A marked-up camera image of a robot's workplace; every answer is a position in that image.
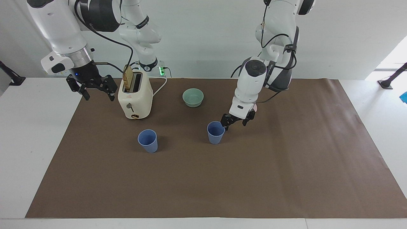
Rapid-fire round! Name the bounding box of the black stand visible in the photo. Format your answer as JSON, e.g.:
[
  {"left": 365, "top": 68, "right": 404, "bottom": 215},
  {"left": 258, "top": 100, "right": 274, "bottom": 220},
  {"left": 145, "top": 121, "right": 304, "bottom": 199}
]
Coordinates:
[
  {"left": 0, "top": 60, "right": 26, "bottom": 87},
  {"left": 377, "top": 62, "right": 407, "bottom": 90}
]

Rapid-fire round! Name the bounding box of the blue cup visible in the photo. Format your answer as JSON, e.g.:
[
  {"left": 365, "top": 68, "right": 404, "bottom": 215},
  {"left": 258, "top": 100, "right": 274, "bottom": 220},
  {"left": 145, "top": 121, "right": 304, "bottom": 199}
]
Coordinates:
[
  {"left": 207, "top": 121, "right": 226, "bottom": 145},
  {"left": 137, "top": 129, "right": 158, "bottom": 154}
]

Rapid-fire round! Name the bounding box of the green bowl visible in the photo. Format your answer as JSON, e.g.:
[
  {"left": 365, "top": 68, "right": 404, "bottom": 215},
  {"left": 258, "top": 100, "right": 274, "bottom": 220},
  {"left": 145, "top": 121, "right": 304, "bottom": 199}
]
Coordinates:
[{"left": 182, "top": 88, "right": 204, "bottom": 108}]

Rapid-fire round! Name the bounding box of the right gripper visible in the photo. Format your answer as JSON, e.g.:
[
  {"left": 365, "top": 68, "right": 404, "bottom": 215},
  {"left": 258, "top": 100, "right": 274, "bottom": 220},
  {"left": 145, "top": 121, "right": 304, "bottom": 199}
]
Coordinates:
[{"left": 66, "top": 61, "right": 118, "bottom": 102}]

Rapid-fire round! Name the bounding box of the cream toaster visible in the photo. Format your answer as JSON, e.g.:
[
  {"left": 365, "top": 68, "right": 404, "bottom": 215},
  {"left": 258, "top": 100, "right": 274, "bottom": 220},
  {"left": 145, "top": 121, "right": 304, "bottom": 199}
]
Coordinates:
[{"left": 118, "top": 70, "right": 154, "bottom": 120}]

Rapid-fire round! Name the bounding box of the white power cable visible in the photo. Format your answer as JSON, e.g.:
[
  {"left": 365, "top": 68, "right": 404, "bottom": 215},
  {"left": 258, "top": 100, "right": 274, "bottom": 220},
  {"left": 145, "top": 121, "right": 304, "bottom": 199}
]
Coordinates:
[{"left": 152, "top": 76, "right": 168, "bottom": 97}]

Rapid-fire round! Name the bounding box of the toast slice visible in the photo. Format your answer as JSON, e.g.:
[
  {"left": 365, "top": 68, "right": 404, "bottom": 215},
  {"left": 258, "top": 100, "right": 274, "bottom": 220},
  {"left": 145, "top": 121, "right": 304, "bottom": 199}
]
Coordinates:
[{"left": 123, "top": 65, "right": 134, "bottom": 93}]

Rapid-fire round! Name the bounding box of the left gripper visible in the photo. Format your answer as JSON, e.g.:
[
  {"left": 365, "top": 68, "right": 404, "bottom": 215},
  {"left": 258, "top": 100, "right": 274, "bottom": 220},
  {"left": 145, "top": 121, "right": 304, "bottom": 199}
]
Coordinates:
[{"left": 221, "top": 109, "right": 256, "bottom": 131}]

